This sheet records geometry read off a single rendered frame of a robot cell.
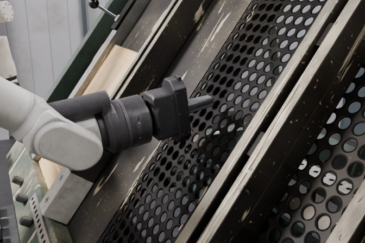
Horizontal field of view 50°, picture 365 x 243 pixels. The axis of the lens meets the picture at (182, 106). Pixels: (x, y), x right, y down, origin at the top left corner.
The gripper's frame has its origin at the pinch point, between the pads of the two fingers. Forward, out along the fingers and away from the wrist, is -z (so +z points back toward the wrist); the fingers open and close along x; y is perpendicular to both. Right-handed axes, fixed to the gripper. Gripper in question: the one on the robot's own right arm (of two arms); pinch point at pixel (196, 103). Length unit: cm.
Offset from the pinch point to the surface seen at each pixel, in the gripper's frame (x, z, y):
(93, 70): -5, 2, 73
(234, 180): -5.1, 5.4, -20.1
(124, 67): -2, -3, 53
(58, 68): -59, -25, 368
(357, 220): -1.1, 3.8, -39.7
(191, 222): -10.0, 12.4, -18.9
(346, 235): -2.5, 5.0, -39.4
